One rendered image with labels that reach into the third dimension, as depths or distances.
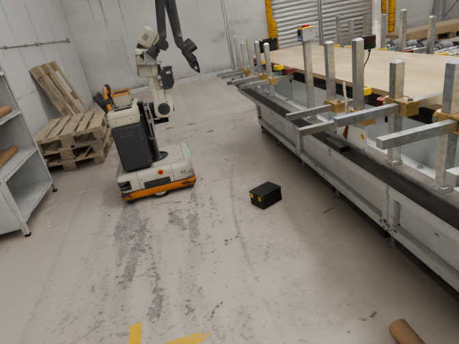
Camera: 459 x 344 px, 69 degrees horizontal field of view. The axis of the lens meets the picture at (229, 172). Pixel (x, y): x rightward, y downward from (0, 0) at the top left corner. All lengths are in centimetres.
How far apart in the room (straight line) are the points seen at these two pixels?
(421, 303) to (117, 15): 839
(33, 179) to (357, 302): 329
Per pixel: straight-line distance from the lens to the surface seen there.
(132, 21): 903
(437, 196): 129
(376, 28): 319
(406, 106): 132
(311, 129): 148
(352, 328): 174
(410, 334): 166
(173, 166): 296
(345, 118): 124
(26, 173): 403
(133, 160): 297
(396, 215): 202
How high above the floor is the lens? 134
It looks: 24 degrees down
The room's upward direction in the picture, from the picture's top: 11 degrees counter-clockwise
